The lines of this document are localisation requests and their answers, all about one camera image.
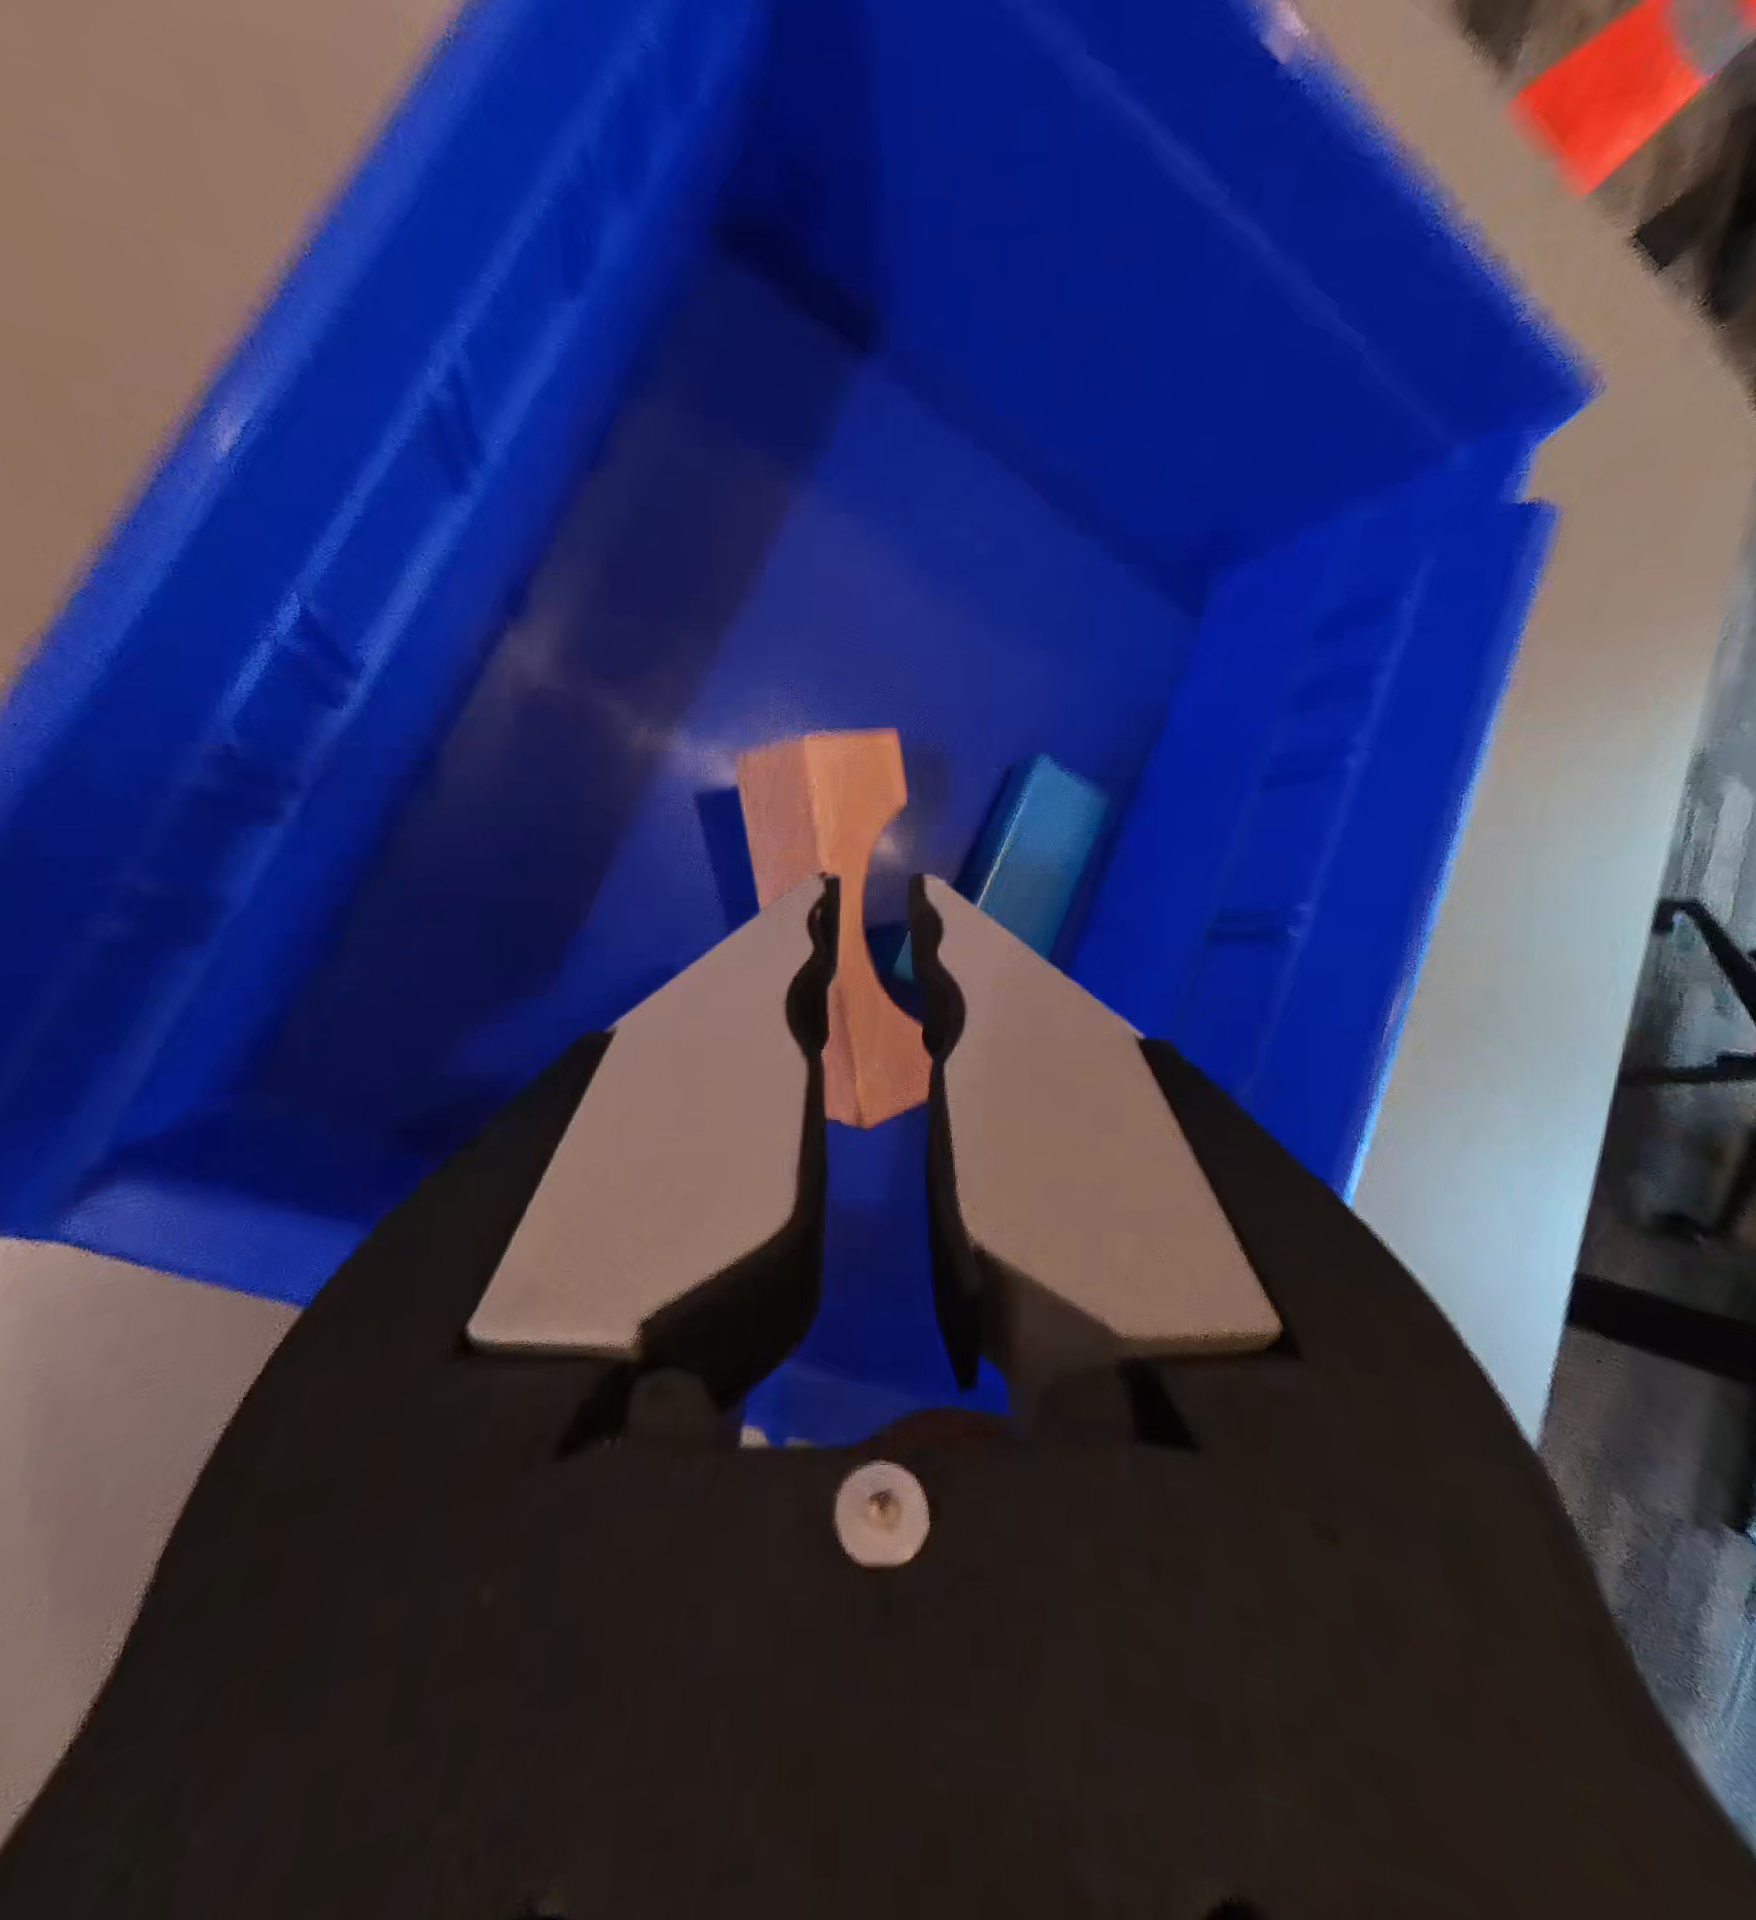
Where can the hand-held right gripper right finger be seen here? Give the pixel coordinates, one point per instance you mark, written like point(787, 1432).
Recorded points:
point(1102, 1170)

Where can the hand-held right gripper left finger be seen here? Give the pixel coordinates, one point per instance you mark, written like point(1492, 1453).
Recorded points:
point(669, 1170)

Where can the blue rectangular wooden block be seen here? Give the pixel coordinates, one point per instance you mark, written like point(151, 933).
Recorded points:
point(1042, 840)
point(896, 957)

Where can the natural wooden arch block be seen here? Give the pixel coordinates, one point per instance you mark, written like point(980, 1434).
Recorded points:
point(827, 810)

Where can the blue plastic bin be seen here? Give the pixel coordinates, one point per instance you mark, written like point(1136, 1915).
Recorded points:
point(519, 524)

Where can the black chair base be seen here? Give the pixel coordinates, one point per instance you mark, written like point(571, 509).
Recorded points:
point(1718, 1274)

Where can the orange traffic cone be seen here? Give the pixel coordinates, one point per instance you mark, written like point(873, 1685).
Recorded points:
point(1628, 74)

